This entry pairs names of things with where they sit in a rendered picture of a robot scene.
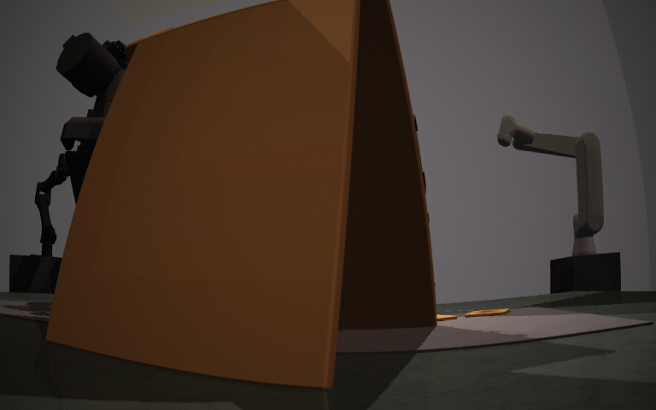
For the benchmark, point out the orange letter tile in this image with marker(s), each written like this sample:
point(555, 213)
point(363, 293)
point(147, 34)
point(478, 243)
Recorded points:
point(443, 317)
point(487, 312)

